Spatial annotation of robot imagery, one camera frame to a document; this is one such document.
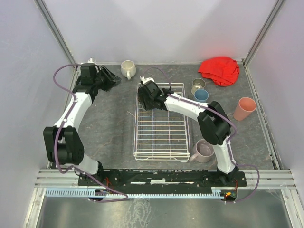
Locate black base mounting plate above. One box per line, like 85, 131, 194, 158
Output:
93, 169, 247, 194

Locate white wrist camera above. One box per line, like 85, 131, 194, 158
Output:
140, 76, 155, 84
88, 58, 96, 64

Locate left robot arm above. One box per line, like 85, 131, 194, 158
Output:
43, 62, 121, 182

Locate white wire dish rack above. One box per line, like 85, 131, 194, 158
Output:
133, 95, 190, 162

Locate red cloth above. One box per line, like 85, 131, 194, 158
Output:
198, 57, 240, 87

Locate cream ceramic mug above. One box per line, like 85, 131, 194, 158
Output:
121, 60, 136, 80

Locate white slotted cable duct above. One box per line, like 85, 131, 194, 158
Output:
45, 188, 224, 199

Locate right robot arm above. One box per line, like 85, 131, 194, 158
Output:
138, 78, 238, 182

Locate lilac ceramic mug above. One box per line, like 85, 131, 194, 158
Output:
189, 139, 214, 163

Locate pink plastic cup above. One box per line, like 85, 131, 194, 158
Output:
233, 97, 257, 121

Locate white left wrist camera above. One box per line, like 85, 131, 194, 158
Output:
88, 58, 96, 64

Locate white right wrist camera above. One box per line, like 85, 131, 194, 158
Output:
140, 76, 155, 84

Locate blue plastic cup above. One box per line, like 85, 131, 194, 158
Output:
194, 89, 209, 103

